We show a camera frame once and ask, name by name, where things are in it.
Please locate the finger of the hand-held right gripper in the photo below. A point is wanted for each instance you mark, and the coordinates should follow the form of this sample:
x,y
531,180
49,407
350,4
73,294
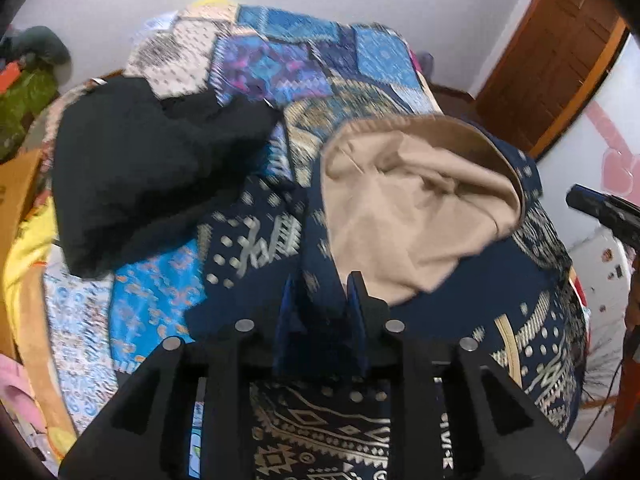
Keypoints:
x,y
605,210

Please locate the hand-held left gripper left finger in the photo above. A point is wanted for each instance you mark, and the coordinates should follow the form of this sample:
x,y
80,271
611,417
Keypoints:
x,y
289,320

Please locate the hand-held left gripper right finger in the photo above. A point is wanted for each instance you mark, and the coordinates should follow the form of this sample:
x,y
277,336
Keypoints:
x,y
357,315

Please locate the navy patterned hooded garment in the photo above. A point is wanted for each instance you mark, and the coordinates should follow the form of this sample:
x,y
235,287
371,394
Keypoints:
x,y
450,310

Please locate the white wardrobe sliding door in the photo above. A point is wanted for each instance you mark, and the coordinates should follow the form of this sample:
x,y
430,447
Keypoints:
x,y
590,150

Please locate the wooden door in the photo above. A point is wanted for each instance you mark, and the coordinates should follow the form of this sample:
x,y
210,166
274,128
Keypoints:
x,y
550,50

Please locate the black garment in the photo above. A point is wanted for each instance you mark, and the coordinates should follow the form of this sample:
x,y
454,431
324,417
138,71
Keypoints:
x,y
135,170

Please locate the grey backpack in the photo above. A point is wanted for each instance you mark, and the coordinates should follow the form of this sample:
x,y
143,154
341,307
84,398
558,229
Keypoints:
x,y
424,62

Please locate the patchwork bedspread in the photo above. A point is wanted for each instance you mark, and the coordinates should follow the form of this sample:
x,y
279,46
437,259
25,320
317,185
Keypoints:
x,y
280,65

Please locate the yellow blanket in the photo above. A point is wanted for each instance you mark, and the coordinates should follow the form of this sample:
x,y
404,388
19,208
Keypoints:
x,y
25,250

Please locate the pink cloth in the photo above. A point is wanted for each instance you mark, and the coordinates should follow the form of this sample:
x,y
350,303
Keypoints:
x,y
15,385

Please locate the yellow hoop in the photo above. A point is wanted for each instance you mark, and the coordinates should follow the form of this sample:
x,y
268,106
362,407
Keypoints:
x,y
212,0

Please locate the green patterned cloth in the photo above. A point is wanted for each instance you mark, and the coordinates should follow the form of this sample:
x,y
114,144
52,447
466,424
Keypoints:
x,y
25,110

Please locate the orange box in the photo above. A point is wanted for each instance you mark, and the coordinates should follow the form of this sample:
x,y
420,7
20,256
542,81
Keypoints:
x,y
10,77

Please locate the grey-green cushion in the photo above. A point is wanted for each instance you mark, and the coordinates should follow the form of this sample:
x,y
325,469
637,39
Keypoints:
x,y
40,45

